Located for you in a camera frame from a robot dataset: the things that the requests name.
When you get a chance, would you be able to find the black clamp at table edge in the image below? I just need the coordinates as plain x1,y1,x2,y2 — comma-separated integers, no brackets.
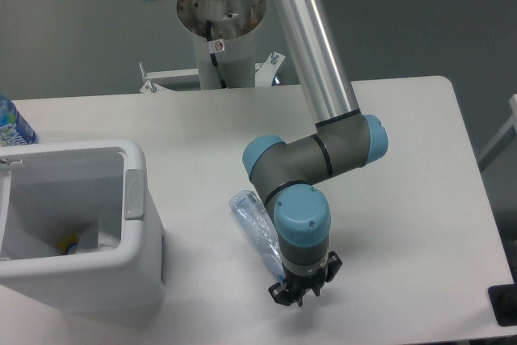
488,284,516,327

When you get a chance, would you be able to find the crushed clear plastic bottle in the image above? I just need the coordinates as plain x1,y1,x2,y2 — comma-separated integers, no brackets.
229,190,284,283

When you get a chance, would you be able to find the white frame at right edge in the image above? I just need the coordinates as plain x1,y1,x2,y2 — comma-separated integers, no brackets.
477,95,516,171

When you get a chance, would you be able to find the white metal table frame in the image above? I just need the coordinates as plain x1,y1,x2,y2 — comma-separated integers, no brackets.
138,51,304,94

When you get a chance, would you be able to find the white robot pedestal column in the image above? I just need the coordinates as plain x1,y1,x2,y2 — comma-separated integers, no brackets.
177,0,267,74

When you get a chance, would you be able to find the colourful snack package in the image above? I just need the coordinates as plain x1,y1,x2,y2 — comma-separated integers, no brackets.
58,234,79,255

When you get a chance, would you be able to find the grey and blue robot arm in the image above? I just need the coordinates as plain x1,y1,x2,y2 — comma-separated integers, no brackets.
151,0,389,306

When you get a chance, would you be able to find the white plastic trash can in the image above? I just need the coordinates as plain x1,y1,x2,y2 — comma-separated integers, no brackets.
1,139,166,313

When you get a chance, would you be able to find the clear plastic wrapper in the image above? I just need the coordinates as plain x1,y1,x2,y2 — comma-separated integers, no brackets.
67,219,121,255

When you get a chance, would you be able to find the blue labelled water bottle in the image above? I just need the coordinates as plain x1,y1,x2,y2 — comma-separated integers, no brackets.
1,95,39,147

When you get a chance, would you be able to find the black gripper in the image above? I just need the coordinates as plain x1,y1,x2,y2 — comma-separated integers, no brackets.
268,251,343,307

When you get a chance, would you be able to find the black cable on pedestal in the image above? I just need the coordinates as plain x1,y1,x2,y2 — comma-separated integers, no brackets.
204,19,229,90

